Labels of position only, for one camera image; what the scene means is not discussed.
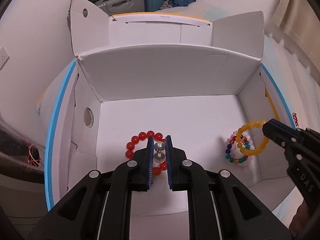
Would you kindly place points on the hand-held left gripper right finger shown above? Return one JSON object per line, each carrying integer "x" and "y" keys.
{"x": 168, "y": 162}

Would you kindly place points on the grey suitcase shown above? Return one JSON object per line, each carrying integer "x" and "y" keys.
{"x": 120, "y": 3}

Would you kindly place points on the person's right hand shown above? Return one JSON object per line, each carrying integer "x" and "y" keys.
{"x": 301, "y": 215}

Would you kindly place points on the silver bead jewelry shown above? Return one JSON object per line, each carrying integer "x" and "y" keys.
{"x": 158, "y": 157}

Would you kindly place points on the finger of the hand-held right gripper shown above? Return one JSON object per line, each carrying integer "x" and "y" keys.
{"x": 275, "y": 133}
{"x": 287, "y": 128}

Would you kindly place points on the white wall socket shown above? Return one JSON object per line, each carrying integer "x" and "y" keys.
{"x": 3, "y": 57}

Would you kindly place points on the white cardboard box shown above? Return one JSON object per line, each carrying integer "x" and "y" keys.
{"x": 175, "y": 80}

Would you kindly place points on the wide beige curtain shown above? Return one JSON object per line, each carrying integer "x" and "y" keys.
{"x": 297, "y": 17}

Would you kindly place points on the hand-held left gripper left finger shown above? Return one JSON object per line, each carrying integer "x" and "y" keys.
{"x": 150, "y": 162}

